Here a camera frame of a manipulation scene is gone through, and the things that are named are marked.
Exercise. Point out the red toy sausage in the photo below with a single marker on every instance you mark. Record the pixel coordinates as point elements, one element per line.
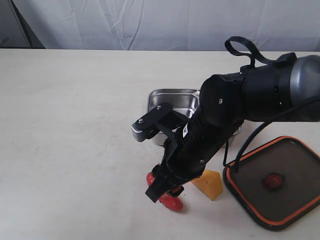
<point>170,202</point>

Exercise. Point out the dark grey panel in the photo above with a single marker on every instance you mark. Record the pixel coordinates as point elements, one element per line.
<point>15,33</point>

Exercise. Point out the dark transparent box lid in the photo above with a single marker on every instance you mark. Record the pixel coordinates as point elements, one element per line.
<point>277,183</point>

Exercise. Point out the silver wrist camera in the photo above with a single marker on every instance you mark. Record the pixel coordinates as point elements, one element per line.
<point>162,118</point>

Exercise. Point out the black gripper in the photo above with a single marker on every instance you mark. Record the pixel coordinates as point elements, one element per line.
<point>186,155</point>

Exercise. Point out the yellow toy cheese wedge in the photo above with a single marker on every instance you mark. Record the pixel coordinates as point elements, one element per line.
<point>209,183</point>

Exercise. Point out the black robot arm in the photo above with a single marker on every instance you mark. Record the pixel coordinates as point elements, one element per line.
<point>285,90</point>

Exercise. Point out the stainless steel lunch box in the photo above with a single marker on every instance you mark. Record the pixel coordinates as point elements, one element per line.
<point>184,100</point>

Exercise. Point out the white wrinkled backdrop curtain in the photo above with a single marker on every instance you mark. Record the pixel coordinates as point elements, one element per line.
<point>173,25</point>

